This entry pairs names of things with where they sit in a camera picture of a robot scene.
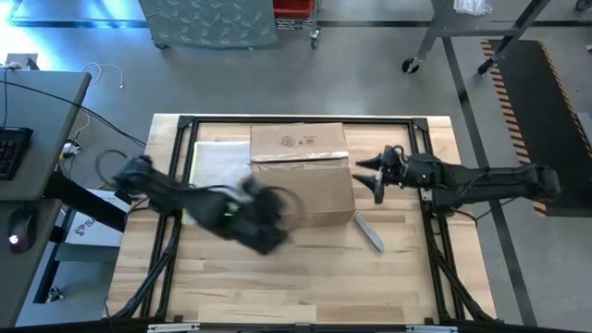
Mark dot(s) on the grey rolling table frame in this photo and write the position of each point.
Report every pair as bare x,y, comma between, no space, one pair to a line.
444,18

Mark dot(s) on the grey desk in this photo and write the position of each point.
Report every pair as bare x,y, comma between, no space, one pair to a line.
41,111

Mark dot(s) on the black hazard-striped floor mat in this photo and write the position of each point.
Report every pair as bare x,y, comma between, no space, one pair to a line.
541,115

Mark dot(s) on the silver utility knife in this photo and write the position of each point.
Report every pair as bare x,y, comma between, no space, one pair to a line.
370,233

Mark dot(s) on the black aluminium table frame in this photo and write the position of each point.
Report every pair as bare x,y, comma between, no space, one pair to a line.
420,124

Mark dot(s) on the clear pouch with green edge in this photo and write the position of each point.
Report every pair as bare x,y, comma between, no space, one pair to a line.
217,162

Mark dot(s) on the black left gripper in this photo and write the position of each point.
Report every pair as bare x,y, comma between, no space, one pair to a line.
266,217

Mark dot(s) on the black keyboard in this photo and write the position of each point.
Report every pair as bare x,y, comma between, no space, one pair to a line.
11,152

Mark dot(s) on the brown cardboard box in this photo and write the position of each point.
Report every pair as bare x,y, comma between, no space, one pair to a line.
319,189

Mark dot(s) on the black desk leg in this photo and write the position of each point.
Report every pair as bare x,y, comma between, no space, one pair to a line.
78,199

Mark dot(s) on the white plastic bag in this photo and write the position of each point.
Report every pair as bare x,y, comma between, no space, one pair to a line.
472,5

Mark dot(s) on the black computer mouse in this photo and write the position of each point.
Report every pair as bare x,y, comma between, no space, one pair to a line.
20,229

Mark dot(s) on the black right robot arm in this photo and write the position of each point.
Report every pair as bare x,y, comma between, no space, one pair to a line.
499,180

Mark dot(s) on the white power adapter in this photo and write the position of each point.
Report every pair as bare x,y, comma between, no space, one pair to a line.
69,149

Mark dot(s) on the white printed box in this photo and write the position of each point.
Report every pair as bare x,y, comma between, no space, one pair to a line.
92,229

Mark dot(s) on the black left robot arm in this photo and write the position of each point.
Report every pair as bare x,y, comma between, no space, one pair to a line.
176,194

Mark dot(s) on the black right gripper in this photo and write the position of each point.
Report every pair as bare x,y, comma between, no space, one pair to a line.
416,171

